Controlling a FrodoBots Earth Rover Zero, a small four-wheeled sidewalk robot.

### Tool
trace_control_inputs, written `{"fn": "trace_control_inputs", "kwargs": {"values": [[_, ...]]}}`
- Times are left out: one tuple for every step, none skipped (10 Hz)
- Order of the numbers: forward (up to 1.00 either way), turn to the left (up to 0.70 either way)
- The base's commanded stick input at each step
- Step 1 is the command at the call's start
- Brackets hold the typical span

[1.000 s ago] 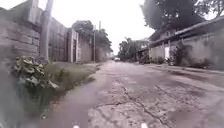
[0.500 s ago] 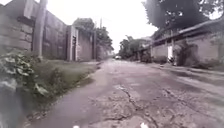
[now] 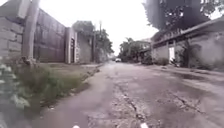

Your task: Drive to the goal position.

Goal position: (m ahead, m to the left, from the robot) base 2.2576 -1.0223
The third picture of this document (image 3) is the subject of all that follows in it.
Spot tall grey wall with gate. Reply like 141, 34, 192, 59
33, 7, 94, 65

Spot grey asphalt road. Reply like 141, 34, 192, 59
31, 61, 224, 128

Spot grass verge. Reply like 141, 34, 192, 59
0, 61, 103, 116

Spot large dark tree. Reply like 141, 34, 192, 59
142, 0, 224, 34

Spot bushes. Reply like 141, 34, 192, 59
141, 39, 204, 69

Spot grey wall with roof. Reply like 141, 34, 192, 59
149, 15, 224, 72

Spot green trees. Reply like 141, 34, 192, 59
118, 37, 152, 64
71, 19, 115, 64

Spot concrete pole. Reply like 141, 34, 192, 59
21, 0, 42, 65

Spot concrete block wall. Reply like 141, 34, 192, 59
0, 0, 32, 65

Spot white car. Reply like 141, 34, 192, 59
114, 57, 123, 64

